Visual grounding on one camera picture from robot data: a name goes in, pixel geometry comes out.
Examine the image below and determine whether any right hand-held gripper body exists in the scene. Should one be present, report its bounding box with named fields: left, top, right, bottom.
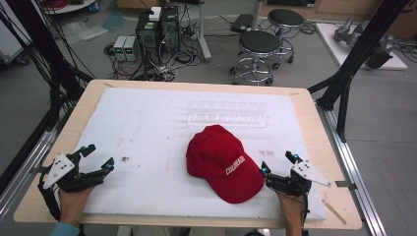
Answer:
left=266, top=159, right=331, bottom=198

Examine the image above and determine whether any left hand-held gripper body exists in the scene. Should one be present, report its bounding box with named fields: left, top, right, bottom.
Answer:
left=41, top=150, right=107, bottom=195

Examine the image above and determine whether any red baseball cap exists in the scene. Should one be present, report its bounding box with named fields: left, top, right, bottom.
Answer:
left=185, top=124, right=266, bottom=205

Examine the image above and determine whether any person's left hand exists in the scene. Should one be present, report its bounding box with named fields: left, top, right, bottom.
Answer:
left=58, top=185, right=95, bottom=227

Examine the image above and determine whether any person's right hand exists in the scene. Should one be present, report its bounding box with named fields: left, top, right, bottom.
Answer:
left=275, top=191, right=307, bottom=230

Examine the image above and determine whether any wooden table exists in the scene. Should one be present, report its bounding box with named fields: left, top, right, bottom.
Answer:
left=13, top=79, right=363, bottom=230

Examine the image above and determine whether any thin wooden stick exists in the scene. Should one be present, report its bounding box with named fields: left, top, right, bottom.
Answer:
left=322, top=199, right=347, bottom=226

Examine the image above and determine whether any white foam mat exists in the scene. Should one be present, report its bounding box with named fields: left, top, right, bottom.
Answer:
left=77, top=87, right=328, bottom=221

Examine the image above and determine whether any clear plastic compartment tray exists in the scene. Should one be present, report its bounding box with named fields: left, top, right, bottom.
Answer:
left=186, top=99, right=271, bottom=129

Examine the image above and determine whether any black metal stand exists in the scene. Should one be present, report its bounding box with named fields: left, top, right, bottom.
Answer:
left=0, top=0, right=96, bottom=132
left=307, top=0, right=413, bottom=144

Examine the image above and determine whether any grey power supply unit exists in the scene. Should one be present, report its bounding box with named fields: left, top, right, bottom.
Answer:
left=124, top=35, right=141, bottom=63
left=112, top=34, right=129, bottom=62

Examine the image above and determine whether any white floor board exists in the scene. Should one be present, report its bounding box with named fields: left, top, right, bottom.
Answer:
left=315, top=22, right=409, bottom=72

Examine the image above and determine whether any clear plastic sheet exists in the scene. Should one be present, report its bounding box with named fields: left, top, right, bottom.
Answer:
left=61, top=19, right=110, bottom=42

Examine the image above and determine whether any black round stool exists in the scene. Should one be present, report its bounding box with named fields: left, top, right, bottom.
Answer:
left=267, top=8, right=306, bottom=71
left=229, top=29, right=282, bottom=88

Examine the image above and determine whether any black computer tower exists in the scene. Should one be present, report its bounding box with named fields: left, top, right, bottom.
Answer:
left=159, top=5, right=182, bottom=55
left=135, top=9, right=162, bottom=65

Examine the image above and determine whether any black flat case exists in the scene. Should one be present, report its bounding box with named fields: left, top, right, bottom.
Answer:
left=229, top=13, right=256, bottom=34

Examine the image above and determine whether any white round table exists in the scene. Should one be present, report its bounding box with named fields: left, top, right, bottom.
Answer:
left=41, top=0, right=98, bottom=15

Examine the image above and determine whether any grey metal desk leg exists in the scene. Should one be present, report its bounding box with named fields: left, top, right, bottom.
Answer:
left=196, top=0, right=213, bottom=64

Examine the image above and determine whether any white box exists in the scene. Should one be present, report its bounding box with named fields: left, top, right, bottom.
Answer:
left=149, top=6, right=163, bottom=23

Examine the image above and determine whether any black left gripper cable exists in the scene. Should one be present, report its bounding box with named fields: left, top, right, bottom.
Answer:
left=36, top=165, right=62, bottom=221

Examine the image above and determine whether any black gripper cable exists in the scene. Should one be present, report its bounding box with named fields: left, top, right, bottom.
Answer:
left=36, top=165, right=62, bottom=221
left=302, top=192, right=311, bottom=236

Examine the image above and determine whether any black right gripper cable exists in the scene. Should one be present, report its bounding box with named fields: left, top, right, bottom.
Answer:
left=302, top=192, right=311, bottom=236

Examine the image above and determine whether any aluminium frame rail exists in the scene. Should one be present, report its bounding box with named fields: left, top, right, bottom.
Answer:
left=315, top=100, right=388, bottom=236
left=0, top=126, right=68, bottom=219

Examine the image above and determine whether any small metal bracket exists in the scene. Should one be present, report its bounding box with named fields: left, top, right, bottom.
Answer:
left=334, top=180, right=358, bottom=192

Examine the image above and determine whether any tangle of floor cables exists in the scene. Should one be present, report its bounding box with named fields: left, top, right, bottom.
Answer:
left=103, top=19, right=205, bottom=83

